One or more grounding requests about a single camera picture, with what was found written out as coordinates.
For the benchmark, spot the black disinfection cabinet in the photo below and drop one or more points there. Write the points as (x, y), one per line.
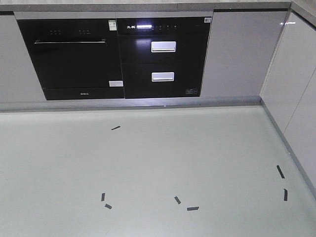
(138, 62)

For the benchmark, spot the black built-in oven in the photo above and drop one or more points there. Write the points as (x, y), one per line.
(74, 58)

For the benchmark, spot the grey cabinet door panel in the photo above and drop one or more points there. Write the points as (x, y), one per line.
(239, 52)

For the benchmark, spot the white side cabinet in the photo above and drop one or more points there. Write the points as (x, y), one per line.
(289, 91)

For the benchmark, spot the lower silver drawer handle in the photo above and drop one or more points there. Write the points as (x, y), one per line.
(163, 76)

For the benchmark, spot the silver drawer handle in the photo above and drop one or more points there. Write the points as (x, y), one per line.
(163, 46)
(163, 76)

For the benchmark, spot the upper silver drawer handle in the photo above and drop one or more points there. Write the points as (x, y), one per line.
(163, 46)

